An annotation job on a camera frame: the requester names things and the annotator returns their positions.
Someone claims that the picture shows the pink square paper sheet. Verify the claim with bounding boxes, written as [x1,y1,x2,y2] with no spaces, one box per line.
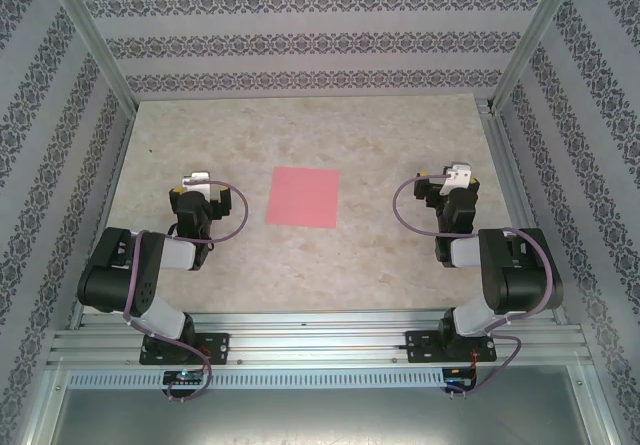
[264,166,340,230]

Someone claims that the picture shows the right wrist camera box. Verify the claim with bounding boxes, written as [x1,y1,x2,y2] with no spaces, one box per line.
[442,161,474,197]

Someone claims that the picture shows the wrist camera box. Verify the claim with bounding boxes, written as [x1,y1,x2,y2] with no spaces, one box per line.
[179,168,221,200]
[442,161,474,197]

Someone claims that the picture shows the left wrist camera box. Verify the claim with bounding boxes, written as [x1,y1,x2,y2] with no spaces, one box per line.
[179,168,221,200]

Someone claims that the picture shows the aluminium side rail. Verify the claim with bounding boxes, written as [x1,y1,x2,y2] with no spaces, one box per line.
[67,107,139,329]
[477,98,569,326]

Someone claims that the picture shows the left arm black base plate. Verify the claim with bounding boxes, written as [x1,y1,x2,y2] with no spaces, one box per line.
[139,332,232,366]

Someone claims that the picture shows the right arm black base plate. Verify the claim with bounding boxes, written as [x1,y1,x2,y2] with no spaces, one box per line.
[404,329,499,365]

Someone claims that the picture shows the aluminium frame post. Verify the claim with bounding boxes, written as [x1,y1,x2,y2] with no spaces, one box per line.
[492,0,584,114]
[42,0,140,112]

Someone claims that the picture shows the aluminium mounting rail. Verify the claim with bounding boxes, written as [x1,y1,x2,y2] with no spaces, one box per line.
[47,312,596,368]

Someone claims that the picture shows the slotted grey cable duct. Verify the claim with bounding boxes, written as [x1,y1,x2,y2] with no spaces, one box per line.
[67,368,449,390]

